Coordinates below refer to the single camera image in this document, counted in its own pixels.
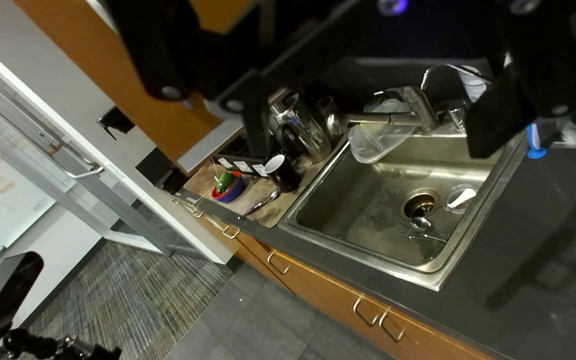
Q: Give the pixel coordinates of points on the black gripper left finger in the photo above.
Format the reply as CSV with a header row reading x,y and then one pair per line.
x,y
160,46

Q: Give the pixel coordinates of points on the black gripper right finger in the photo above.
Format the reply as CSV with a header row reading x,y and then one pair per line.
x,y
540,60

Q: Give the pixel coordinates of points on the metal cabinet pull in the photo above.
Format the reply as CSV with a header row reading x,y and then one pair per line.
x,y
368,312
392,326
231,230
279,263
193,209

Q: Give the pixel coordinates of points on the wooden sink base cabinet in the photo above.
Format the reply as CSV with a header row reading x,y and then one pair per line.
x,y
328,297

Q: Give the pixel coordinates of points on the blue white dish brush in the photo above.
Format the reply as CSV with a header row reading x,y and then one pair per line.
x,y
537,143

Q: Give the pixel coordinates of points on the thin curved water tap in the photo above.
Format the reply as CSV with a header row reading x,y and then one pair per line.
x,y
448,70

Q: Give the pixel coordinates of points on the grey tape strip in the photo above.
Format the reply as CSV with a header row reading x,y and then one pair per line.
x,y
210,143

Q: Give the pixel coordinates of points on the black labelled drip tray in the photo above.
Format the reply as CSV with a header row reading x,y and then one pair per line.
x,y
238,165

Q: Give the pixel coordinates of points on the green cucumber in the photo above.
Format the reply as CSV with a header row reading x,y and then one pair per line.
x,y
222,181

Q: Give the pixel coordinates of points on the red blue bowl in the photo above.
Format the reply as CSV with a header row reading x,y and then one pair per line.
x,y
231,192

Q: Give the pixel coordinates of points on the clear plastic container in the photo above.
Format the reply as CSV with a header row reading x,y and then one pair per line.
x,y
379,141

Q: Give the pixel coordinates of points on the stainless steel sink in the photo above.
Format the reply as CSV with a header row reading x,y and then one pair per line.
x,y
368,200

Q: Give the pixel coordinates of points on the white whiteboard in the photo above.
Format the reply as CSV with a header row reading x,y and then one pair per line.
x,y
1,207

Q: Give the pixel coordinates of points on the black robot stand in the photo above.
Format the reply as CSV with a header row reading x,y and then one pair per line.
x,y
8,300

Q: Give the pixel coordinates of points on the white door frame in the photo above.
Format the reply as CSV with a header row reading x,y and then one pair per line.
x,y
49,132

